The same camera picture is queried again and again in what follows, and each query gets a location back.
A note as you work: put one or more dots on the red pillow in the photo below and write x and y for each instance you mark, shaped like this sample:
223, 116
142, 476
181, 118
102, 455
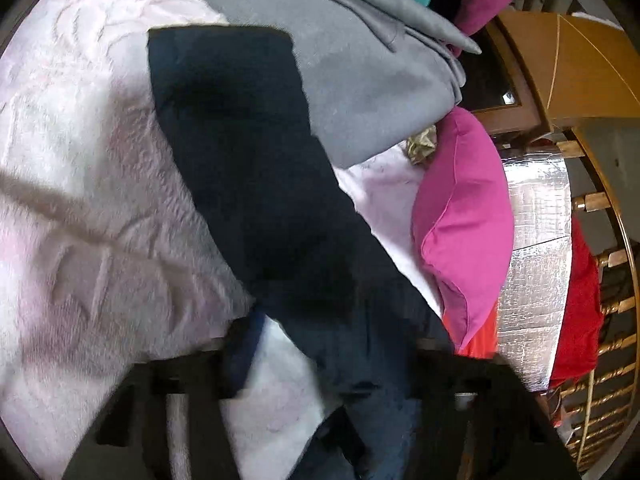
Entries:
482, 335

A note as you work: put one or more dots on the silver foil insulation mat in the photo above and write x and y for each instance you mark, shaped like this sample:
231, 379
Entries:
535, 260

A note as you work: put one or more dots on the wooden spindle rail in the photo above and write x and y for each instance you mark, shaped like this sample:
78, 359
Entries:
590, 202

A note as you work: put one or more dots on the beige crumpled cloth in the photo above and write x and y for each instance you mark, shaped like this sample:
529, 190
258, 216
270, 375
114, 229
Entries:
422, 144

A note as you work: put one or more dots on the white pink textured bedspread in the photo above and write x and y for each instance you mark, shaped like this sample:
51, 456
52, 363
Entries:
75, 160

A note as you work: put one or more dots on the navy blue garment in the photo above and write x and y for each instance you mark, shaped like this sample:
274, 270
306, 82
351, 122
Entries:
250, 160

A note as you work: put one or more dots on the wooden cabinet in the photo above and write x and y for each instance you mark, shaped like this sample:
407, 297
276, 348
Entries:
575, 70

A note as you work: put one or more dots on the pink pillow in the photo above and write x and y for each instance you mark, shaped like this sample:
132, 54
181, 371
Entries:
465, 210

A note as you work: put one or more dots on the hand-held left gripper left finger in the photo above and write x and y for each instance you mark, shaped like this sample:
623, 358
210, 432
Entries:
245, 355

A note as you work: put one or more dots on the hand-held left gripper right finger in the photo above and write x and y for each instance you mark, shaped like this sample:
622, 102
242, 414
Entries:
440, 375

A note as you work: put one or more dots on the grey garment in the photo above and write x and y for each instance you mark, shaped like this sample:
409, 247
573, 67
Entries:
360, 85

